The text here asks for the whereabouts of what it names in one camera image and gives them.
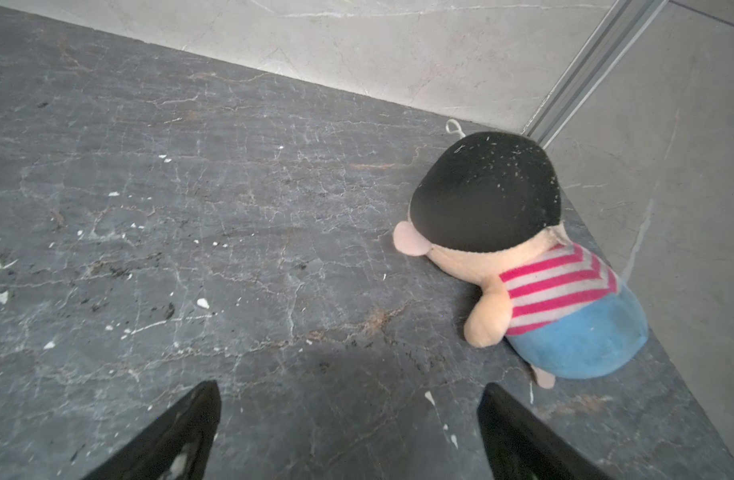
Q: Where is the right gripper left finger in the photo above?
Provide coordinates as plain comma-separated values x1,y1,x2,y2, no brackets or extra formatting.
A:
85,380,222,480

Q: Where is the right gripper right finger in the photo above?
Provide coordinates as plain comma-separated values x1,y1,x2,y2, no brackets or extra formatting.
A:
477,383,610,480

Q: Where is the plush doll striped shirt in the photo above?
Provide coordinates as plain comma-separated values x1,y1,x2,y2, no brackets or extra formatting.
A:
393,119,649,389

